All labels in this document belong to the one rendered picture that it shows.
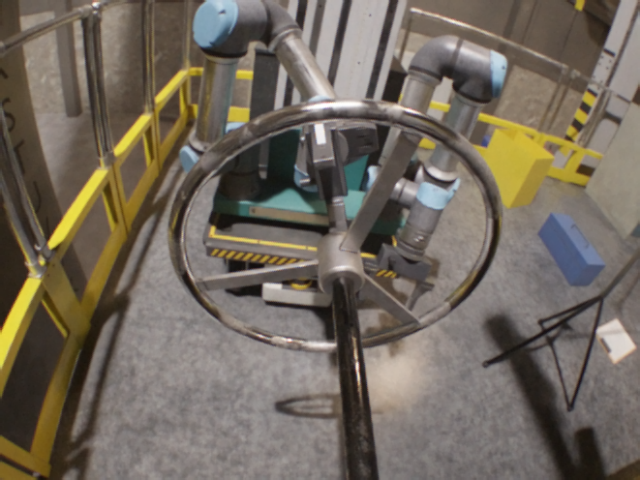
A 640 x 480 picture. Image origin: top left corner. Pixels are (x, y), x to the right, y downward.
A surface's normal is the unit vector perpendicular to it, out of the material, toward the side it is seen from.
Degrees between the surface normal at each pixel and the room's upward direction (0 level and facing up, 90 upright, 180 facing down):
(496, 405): 0
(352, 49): 90
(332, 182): 90
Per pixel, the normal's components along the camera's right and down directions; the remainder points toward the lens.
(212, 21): -0.59, 0.35
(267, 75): 0.00, 0.68
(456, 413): 0.17, -0.72
